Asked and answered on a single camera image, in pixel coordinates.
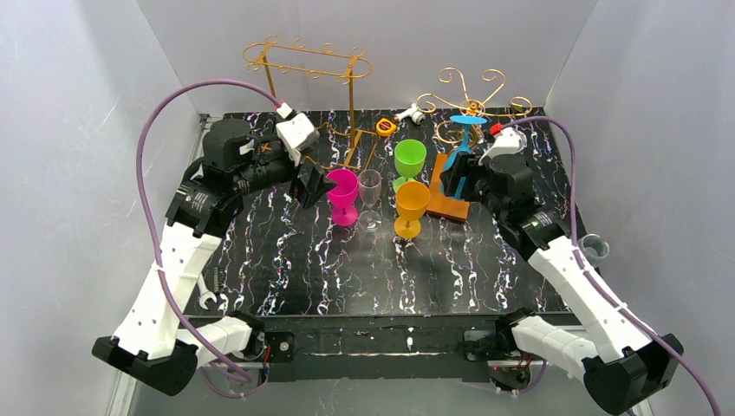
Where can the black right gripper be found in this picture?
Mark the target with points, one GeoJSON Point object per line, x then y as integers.
{"type": "Point", "coordinates": [470, 178]}

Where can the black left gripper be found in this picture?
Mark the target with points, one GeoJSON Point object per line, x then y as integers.
{"type": "Point", "coordinates": [302, 177]}

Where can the blue plastic wine glass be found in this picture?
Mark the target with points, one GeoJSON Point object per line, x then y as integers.
{"type": "Point", "coordinates": [470, 123]}

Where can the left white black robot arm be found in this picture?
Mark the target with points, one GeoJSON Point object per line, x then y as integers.
{"type": "Point", "coordinates": [152, 344]}

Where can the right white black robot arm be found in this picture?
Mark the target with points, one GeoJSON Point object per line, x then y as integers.
{"type": "Point", "coordinates": [619, 364]}

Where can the magenta plastic wine glass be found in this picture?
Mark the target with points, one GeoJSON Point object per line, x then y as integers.
{"type": "Point", "coordinates": [343, 196]}

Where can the green plastic wine glass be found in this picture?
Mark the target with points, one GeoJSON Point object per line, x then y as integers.
{"type": "Point", "coordinates": [409, 160]}

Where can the clear wine glass centre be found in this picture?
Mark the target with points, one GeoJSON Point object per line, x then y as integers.
{"type": "Point", "coordinates": [370, 185]}

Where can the orange plastic wine glass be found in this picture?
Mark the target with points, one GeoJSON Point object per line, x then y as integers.
{"type": "Point", "coordinates": [412, 199]}

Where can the gold rectangular hanging rack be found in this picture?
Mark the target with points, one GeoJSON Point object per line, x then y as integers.
{"type": "Point", "coordinates": [328, 74]}

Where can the white pipe fitting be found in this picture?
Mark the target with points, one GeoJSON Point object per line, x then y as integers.
{"type": "Point", "coordinates": [413, 113]}

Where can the yellow tape measure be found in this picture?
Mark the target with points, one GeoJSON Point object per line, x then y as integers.
{"type": "Point", "coordinates": [385, 127]}

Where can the black bit strip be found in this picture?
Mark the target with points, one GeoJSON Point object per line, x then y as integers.
{"type": "Point", "coordinates": [219, 279]}

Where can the silver wrench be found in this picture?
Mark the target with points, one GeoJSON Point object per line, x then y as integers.
{"type": "Point", "coordinates": [206, 298]}

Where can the clear measuring beaker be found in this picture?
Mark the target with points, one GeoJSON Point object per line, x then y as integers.
{"type": "Point", "coordinates": [594, 248]}

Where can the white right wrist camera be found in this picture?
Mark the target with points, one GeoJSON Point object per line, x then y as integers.
{"type": "Point", "coordinates": [507, 140]}

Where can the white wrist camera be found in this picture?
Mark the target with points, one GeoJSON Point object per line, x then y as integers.
{"type": "Point", "coordinates": [507, 140]}
{"type": "Point", "coordinates": [295, 130]}

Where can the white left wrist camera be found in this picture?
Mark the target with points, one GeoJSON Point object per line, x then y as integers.
{"type": "Point", "coordinates": [295, 130]}

